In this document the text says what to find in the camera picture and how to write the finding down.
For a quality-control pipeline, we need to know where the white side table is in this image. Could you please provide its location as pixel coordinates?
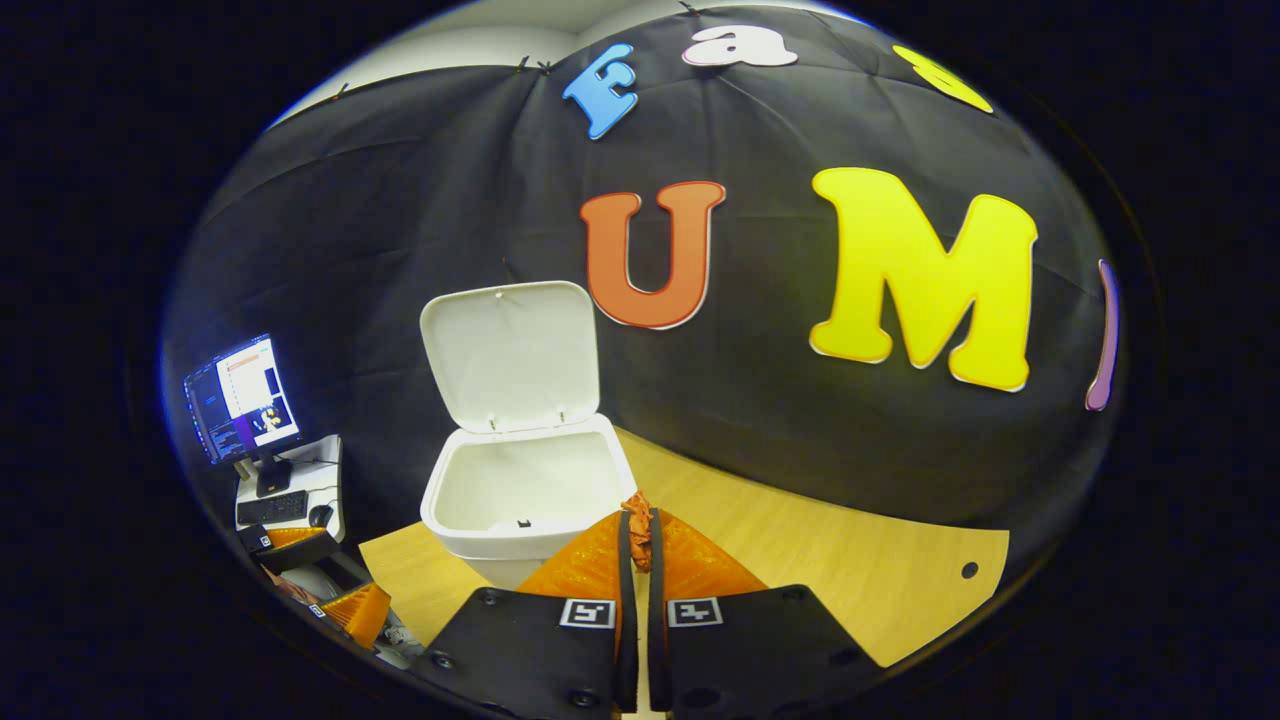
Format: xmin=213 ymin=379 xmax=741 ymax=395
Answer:
xmin=233 ymin=433 xmax=346 ymax=546

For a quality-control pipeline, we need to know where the black keyboard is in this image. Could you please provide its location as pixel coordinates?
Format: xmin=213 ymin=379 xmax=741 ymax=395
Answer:
xmin=237 ymin=490 xmax=310 ymax=527

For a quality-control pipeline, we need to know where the black backdrop cloth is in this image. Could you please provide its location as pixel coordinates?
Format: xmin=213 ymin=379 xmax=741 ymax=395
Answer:
xmin=160 ymin=5 xmax=1126 ymax=561

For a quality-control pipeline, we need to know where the wooden desktop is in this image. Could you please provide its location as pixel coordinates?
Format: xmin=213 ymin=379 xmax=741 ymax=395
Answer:
xmin=358 ymin=425 xmax=1011 ymax=716

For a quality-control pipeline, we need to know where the computer monitor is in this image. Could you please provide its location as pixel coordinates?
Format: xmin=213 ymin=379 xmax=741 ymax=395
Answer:
xmin=183 ymin=333 xmax=304 ymax=499

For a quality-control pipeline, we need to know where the orange paper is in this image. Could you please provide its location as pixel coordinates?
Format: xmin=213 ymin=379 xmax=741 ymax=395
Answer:
xmin=620 ymin=490 xmax=656 ymax=573

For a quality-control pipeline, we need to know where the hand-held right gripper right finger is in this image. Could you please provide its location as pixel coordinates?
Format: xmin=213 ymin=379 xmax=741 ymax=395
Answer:
xmin=648 ymin=508 xmax=886 ymax=716

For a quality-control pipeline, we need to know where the white desktop garbage bin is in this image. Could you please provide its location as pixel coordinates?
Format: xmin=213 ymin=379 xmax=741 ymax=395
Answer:
xmin=418 ymin=280 xmax=641 ymax=591

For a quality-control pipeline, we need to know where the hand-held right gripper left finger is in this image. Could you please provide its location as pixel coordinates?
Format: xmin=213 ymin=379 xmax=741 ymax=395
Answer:
xmin=415 ymin=510 xmax=641 ymax=716

